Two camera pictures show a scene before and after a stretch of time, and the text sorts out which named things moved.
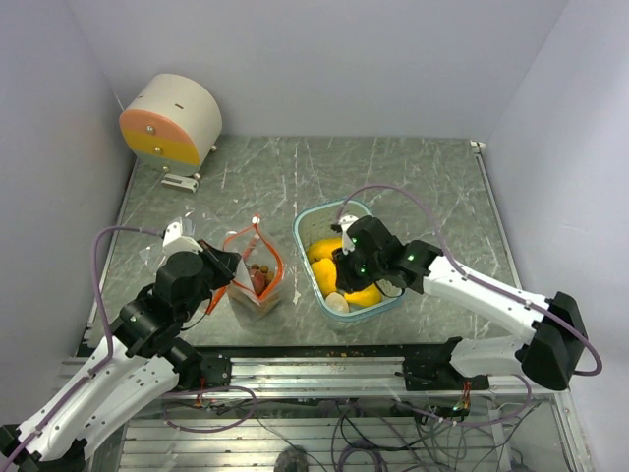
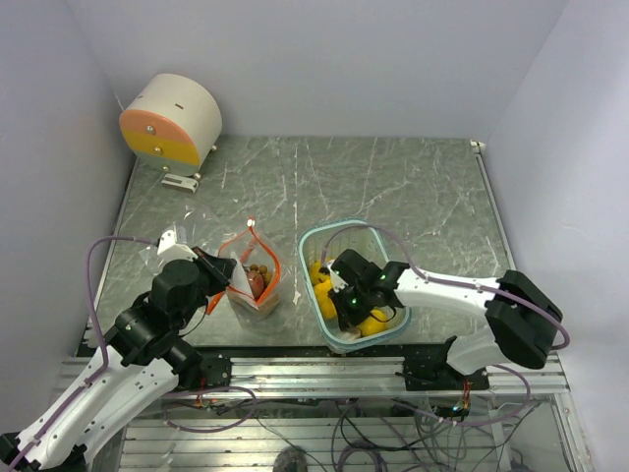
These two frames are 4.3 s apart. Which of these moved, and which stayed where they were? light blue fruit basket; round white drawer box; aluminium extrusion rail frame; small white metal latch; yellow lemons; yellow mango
Moved: yellow mango; yellow lemons; light blue fruit basket
Stayed: aluminium extrusion rail frame; small white metal latch; round white drawer box
